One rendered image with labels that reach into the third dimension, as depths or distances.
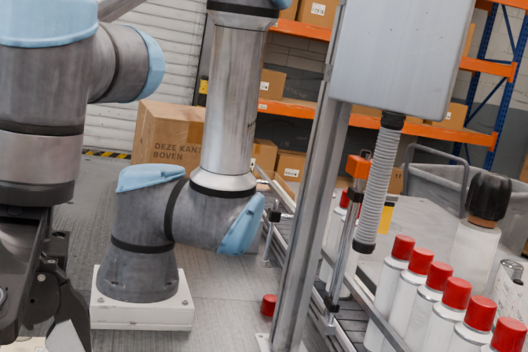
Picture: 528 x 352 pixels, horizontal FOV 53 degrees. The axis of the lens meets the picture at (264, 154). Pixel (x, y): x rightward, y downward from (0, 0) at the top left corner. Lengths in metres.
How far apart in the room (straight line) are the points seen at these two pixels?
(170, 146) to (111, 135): 3.80
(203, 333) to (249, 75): 0.47
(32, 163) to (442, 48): 0.55
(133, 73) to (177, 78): 4.65
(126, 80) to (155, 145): 0.92
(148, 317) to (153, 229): 0.15
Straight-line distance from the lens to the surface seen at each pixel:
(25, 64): 0.42
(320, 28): 4.69
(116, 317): 0.97
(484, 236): 1.18
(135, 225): 0.94
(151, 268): 0.97
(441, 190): 3.28
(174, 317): 0.98
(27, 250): 0.43
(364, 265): 1.32
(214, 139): 0.86
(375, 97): 0.78
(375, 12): 0.79
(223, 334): 1.01
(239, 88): 0.83
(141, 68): 0.51
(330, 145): 0.86
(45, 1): 0.42
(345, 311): 1.07
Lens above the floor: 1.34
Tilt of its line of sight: 11 degrees down
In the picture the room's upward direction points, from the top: 11 degrees clockwise
